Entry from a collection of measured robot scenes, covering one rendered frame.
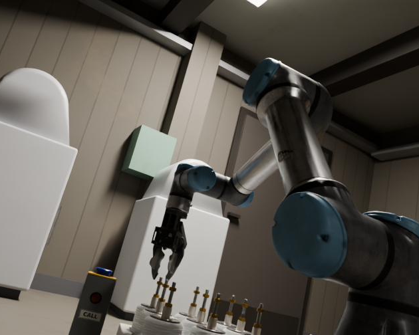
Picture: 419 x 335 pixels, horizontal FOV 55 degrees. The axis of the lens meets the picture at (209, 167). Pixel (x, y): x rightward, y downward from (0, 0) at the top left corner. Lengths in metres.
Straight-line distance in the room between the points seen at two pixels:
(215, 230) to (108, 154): 1.19
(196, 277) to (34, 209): 1.19
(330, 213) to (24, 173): 2.25
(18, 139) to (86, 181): 0.98
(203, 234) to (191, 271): 0.28
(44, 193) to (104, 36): 1.75
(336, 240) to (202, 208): 2.49
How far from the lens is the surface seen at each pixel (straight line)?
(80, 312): 1.04
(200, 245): 2.98
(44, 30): 3.78
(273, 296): 4.32
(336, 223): 0.59
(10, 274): 2.65
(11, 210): 2.64
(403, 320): 0.69
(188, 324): 1.14
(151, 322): 1.00
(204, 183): 1.14
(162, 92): 3.89
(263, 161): 1.09
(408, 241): 0.70
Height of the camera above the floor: 0.36
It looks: 16 degrees up
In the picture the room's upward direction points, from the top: 14 degrees clockwise
